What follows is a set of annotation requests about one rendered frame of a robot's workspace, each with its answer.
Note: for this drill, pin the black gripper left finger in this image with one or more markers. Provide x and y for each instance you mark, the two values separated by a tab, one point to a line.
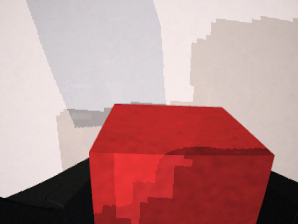
63	199

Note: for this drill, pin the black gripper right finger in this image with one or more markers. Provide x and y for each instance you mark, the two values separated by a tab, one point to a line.
280	205

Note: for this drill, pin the red block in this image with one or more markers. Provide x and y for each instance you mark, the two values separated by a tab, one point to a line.
168	164

